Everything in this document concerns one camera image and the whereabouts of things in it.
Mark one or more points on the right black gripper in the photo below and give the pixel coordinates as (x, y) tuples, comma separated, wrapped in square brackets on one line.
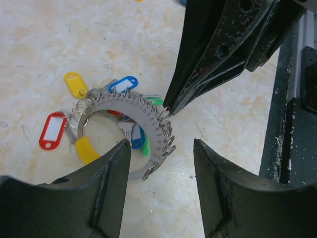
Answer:
[(213, 31)]

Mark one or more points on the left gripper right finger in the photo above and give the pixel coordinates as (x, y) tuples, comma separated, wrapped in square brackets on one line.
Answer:
[(236, 203)]

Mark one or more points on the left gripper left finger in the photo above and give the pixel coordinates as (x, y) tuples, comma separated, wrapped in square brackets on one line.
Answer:
[(87, 203)]

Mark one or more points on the green key tag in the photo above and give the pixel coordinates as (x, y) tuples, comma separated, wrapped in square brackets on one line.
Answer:
[(157, 101)]

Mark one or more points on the red key tag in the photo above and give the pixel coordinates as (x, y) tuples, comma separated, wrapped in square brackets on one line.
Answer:
[(53, 130)]

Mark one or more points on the blue key tag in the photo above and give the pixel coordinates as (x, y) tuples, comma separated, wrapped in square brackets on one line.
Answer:
[(120, 86)]

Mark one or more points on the yellow key tag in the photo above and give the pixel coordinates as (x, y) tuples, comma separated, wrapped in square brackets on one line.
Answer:
[(76, 85)]

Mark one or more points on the black base frame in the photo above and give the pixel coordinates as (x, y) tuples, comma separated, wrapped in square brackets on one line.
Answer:
[(290, 145)]

